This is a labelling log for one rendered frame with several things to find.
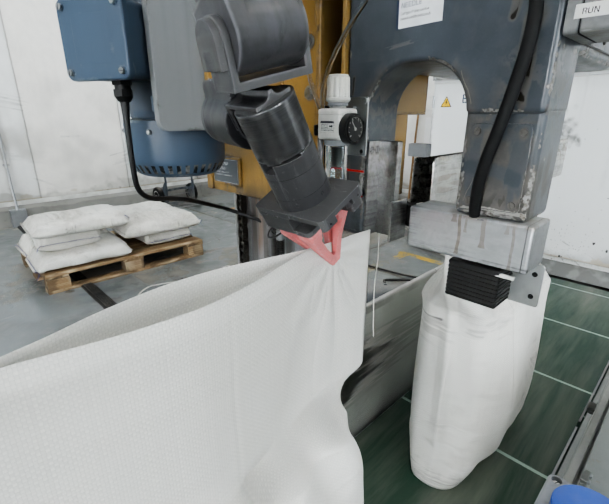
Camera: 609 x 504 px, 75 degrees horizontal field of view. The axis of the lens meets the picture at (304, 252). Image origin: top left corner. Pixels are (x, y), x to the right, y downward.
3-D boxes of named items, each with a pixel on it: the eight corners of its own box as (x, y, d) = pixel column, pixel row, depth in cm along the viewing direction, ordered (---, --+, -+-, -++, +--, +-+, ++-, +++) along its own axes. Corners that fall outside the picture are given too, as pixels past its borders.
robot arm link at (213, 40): (208, 13, 28) (303, -2, 32) (155, 27, 36) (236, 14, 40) (246, 173, 34) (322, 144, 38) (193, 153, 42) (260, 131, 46)
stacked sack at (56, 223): (29, 244, 258) (25, 224, 253) (21, 230, 288) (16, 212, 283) (133, 226, 298) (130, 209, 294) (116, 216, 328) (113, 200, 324)
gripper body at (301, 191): (297, 184, 47) (272, 128, 42) (366, 196, 40) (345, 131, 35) (260, 218, 44) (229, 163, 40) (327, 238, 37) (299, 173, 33)
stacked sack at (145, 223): (125, 243, 299) (122, 224, 295) (107, 231, 330) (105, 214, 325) (203, 227, 341) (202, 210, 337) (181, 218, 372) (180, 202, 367)
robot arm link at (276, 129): (249, 107, 31) (301, 73, 33) (212, 103, 36) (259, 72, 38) (283, 179, 35) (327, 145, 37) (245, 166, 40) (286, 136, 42)
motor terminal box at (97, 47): (130, 100, 47) (115, -12, 43) (68, 101, 51) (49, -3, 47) (174, 102, 55) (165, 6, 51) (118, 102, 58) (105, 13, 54)
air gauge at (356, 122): (346, 145, 48) (347, 113, 47) (335, 144, 49) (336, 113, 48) (364, 143, 50) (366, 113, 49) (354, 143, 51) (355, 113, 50)
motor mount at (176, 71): (165, 132, 50) (149, -17, 45) (143, 130, 55) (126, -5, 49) (319, 127, 69) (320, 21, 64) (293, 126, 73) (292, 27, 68)
